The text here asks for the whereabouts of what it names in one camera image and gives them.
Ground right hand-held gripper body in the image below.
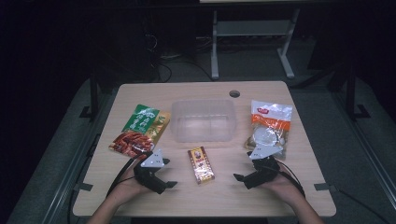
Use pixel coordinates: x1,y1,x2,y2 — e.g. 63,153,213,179
244,143,284,190

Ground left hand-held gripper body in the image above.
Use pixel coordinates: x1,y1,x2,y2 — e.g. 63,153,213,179
134,148,168,195

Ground small yellow red snack box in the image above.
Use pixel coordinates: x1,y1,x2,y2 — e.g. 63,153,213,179
187,146,216,185

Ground white and orange snack bag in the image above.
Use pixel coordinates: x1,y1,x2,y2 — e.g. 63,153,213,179
244,99,294,161

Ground green and red snack bag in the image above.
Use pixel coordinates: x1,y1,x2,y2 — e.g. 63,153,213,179
107,104,172,159

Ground clear plastic container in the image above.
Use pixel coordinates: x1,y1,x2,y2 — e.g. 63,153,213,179
170,99,236,144

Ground person's left hand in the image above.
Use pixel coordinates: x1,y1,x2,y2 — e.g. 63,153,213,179
115,167,151,201

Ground person's right hand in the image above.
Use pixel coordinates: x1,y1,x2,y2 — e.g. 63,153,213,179
260,163,305,207

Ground black metal stand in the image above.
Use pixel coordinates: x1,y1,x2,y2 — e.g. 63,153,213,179
78,73,101,121
342,63,372,121

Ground left hand-held gripper cable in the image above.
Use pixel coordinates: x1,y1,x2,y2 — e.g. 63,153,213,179
106,151,154,198

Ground hand-held gripper cable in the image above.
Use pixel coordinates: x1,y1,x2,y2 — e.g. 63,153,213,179
106,151,154,198
277,160,306,199

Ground right hand-held gripper cable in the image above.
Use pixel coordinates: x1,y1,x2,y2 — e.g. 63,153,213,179
277,160,306,199

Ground black floor cables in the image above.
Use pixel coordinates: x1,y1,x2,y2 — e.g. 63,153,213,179
146,32,216,83

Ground thin black floor cable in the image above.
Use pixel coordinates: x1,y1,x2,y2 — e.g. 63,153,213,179
337,188,391,224

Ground grey metal table frame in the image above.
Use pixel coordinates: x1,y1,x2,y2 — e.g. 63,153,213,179
210,8,302,79

